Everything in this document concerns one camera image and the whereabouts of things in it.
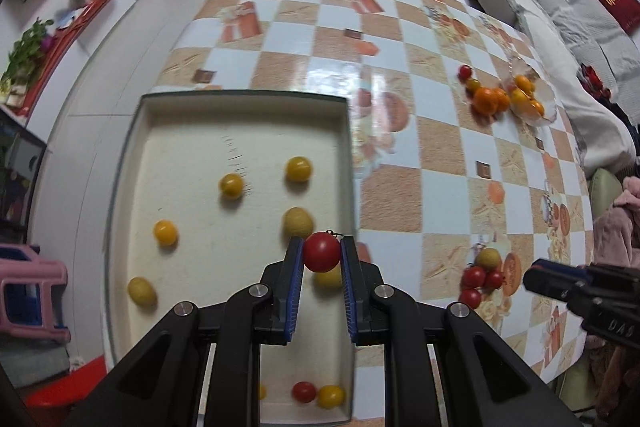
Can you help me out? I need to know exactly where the red plastic stool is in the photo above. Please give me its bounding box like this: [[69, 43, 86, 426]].
[[25, 355, 107, 426]]

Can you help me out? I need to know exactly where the shallow cardboard box tray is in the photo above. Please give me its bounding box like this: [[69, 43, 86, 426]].
[[103, 90, 355, 426]]

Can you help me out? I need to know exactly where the checkered patterned tablecloth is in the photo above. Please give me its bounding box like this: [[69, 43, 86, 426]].
[[157, 0, 593, 381]]

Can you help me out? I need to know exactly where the large orange tangerine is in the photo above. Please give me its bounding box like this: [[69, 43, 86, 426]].
[[472, 87, 498, 117]]

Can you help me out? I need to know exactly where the red tomato in tray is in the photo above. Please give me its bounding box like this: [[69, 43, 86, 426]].
[[291, 381, 317, 404]]

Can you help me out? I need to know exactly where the red cherry tomato cluster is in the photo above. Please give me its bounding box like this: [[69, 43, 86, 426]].
[[461, 265, 487, 289]]

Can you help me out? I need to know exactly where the yellow tomato in tray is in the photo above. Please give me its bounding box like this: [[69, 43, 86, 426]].
[[316, 385, 346, 410]]

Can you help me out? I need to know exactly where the olive green round fruit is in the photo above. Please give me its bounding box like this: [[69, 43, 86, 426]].
[[474, 247, 502, 272]]

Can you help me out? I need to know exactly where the green potted plant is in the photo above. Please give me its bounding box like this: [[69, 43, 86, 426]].
[[1, 18, 53, 93]]

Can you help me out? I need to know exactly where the dark glass cabinet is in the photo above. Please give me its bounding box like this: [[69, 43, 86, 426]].
[[0, 106, 47, 244]]

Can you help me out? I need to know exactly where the pink plastic stool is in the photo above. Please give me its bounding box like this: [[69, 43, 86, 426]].
[[1, 244, 70, 343]]

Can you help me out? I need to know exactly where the grey sofa cover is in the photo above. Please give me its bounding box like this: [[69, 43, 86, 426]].
[[477, 0, 639, 176]]

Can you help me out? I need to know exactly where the yellow cherry tomato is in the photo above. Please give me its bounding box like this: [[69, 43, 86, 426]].
[[153, 219, 179, 248]]

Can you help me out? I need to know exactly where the green-brown round fruit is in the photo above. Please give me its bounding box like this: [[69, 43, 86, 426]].
[[282, 207, 316, 239]]

